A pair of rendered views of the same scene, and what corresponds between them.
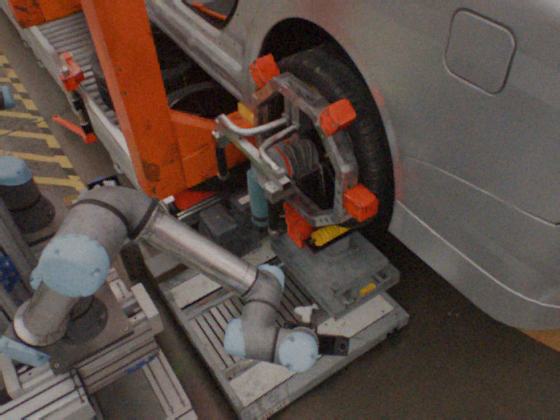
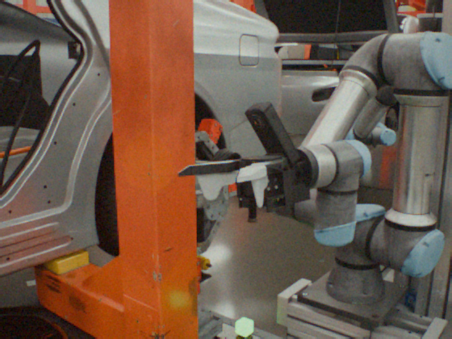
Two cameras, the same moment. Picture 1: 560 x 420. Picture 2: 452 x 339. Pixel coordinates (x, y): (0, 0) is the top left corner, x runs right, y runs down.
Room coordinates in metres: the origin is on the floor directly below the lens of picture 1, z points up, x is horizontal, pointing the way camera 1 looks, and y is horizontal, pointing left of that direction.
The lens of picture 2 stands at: (2.03, 1.67, 1.38)
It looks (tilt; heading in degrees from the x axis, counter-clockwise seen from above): 12 degrees down; 248
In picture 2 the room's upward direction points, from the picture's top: straight up
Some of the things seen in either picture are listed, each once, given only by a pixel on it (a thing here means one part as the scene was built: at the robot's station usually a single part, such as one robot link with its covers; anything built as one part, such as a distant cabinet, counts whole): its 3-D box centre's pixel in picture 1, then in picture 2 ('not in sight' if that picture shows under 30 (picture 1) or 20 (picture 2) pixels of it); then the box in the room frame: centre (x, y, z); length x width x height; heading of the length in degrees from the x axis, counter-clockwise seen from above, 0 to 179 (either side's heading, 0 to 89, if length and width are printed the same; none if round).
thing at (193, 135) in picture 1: (225, 125); (92, 274); (1.92, 0.15, 0.69); 0.52 x 0.17 x 0.35; 120
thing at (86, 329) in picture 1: (75, 311); not in sight; (0.88, 0.54, 0.87); 0.15 x 0.15 x 0.10
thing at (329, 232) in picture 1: (340, 226); (186, 257); (1.44, -0.28, 0.51); 0.29 x 0.06 x 0.06; 120
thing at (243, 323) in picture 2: not in sight; (244, 327); (1.53, 0.57, 0.64); 0.04 x 0.04 x 0.04; 30
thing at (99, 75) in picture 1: (151, 70); not in sight; (2.94, 0.63, 0.39); 0.66 x 0.66 x 0.24
